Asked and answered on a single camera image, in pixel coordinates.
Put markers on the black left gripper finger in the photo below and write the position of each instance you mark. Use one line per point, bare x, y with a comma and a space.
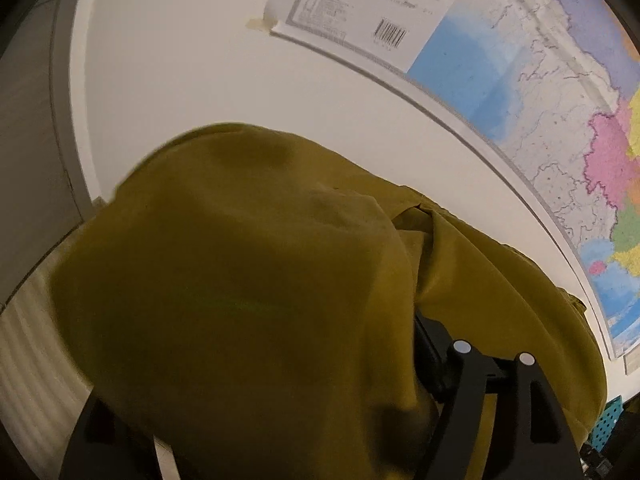
500, 418

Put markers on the mustard yellow garment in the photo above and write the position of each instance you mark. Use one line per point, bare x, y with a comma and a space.
248, 297

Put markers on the turquoise plastic storage basket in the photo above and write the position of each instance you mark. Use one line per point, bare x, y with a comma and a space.
603, 429

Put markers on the brown wooden door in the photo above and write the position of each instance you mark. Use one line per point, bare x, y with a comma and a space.
44, 193

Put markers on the white wall socket plate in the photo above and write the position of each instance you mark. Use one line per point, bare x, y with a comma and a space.
632, 360

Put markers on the colourful wall map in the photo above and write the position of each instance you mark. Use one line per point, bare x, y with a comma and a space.
546, 92

